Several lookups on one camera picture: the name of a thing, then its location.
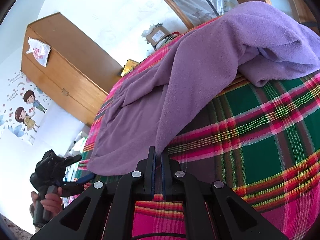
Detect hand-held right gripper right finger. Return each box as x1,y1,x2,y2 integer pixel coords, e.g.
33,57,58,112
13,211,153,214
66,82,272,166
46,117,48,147
161,152,289,240

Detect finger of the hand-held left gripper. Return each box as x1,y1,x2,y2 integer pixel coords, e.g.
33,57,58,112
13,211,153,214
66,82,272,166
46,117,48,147
59,174,95,198
64,154,82,167

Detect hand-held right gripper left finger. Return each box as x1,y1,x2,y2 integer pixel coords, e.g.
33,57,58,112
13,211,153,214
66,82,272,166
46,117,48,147
30,146,157,240

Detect purple fleece pants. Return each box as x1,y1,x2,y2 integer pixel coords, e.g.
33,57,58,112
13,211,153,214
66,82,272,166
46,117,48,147
87,1,320,177

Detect person's left hand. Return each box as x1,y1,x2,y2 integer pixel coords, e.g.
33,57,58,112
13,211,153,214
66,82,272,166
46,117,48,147
30,185,64,215

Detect wooden wardrobe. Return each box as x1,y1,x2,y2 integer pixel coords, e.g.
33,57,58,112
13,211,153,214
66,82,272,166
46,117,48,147
21,12,123,127

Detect pink green plaid blanket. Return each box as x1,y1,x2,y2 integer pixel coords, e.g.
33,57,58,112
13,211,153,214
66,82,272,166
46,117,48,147
76,15,320,240

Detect yellow bag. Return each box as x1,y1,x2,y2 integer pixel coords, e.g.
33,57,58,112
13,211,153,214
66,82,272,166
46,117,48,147
121,59,139,77

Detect white plastic bag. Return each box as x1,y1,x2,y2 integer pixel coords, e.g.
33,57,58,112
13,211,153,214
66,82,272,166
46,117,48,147
26,37,52,67

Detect cardboard box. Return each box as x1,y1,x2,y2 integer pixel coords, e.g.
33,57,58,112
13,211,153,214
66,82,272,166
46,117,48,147
142,24,173,50

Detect wooden board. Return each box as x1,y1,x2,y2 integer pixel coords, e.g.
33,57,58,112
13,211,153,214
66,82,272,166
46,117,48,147
286,0,317,27

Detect cartoon wall sticker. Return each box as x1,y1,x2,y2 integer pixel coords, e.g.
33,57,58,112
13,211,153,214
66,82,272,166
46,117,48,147
0,71,53,145

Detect wooden door frame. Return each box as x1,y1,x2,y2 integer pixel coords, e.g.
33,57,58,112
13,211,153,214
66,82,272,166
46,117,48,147
144,0,200,29

